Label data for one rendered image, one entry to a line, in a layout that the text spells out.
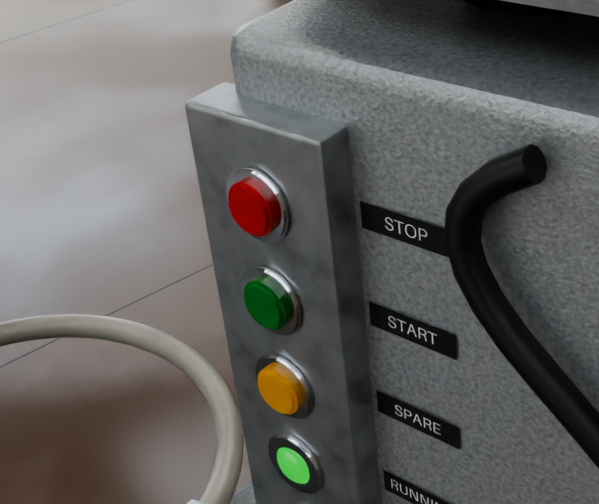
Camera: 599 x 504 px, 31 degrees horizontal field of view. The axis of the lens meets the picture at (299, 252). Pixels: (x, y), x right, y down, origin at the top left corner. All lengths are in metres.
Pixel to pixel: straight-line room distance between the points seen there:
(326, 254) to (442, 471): 0.12
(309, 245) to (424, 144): 0.08
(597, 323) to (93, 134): 3.92
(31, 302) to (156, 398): 0.66
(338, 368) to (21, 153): 3.80
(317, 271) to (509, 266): 0.09
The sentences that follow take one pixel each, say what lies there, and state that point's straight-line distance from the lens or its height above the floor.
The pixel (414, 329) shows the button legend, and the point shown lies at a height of 1.47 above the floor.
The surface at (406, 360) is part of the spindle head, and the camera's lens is 0.48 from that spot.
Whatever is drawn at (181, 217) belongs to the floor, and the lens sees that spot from 3.57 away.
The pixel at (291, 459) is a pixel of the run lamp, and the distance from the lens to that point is 0.55.
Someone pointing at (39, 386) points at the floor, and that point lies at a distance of 2.96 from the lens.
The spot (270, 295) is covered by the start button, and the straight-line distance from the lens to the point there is 0.48.
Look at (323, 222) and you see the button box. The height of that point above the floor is 1.52.
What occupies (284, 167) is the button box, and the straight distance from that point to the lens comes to 0.44.
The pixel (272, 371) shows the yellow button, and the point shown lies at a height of 1.43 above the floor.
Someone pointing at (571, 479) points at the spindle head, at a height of 1.42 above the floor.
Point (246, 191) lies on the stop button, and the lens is 0.45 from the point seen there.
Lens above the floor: 1.75
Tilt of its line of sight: 32 degrees down
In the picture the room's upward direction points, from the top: 7 degrees counter-clockwise
